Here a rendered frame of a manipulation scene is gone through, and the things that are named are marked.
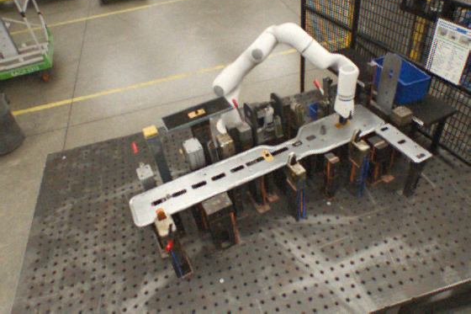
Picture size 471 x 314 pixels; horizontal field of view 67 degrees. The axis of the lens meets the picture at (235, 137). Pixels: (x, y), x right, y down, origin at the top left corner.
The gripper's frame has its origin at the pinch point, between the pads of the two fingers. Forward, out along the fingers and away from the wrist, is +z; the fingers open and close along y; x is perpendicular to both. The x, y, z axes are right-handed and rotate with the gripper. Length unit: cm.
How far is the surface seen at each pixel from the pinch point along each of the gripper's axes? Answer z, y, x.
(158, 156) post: 3, -30, -96
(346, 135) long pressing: 3.0, 7.9, -3.9
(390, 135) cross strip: 3.0, 20.3, 14.2
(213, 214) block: 1, 21, -85
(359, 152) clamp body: 1.2, 23.3, -8.2
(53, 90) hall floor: 102, -346, -176
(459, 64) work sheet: -23, 18, 55
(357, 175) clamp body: 18.1, 23.0, -7.3
